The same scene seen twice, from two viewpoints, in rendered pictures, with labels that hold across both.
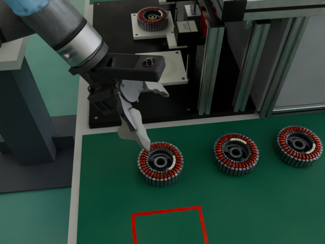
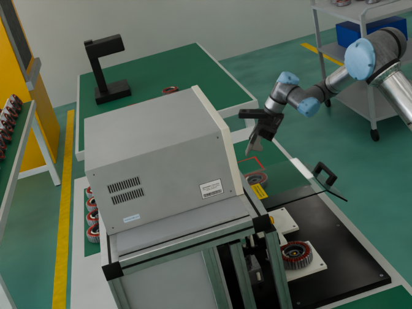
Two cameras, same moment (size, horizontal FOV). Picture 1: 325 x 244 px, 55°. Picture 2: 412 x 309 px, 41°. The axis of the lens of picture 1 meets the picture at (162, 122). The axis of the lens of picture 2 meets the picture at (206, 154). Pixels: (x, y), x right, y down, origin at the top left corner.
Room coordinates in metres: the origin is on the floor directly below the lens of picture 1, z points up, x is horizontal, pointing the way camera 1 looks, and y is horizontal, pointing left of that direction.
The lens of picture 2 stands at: (2.43, -0.14, 1.86)
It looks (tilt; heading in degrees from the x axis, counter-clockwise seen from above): 24 degrees down; 181
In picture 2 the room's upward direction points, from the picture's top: 14 degrees counter-clockwise
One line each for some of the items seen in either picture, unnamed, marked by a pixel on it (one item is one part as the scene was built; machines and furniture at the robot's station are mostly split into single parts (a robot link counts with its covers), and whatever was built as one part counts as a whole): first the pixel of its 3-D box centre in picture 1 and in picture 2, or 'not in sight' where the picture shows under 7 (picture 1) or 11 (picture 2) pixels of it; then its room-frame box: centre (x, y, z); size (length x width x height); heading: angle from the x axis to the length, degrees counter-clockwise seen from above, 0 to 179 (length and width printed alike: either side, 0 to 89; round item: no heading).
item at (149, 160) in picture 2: not in sight; (157, 152); (0.91, -0.30, 1.22); 0.44 x 0.39 x 0.20; 7
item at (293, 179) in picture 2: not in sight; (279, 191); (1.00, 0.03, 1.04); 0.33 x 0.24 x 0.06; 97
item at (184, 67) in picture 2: not in sight; (162, 131); (-1.45, -0.46, 0.38); 1.85 x 1.10 x 0.75; 7
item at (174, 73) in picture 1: (160, 68); (271, 224); (0.77, 0.01, 0.78); 0.15 x 0.15 x 0.01; 7
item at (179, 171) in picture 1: (160, 163); not in sight; (0.42, 0.00, 0.77); 0.11 x 0.11 x 0.04
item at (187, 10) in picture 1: (192, 16); (251, 270); (1.02, -0.11, 0.80); 0.08 x 0.05 x 0.06; 7
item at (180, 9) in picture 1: (160, 48); (279, 246); (0.89, 0.01, 0.76); 0.64 x 0.47 x 0.02; 7
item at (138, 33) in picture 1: (152, 24); (295, 261); (1.01, 0.04, 0.78); 0.15 x 0.15 x 0.01; 7
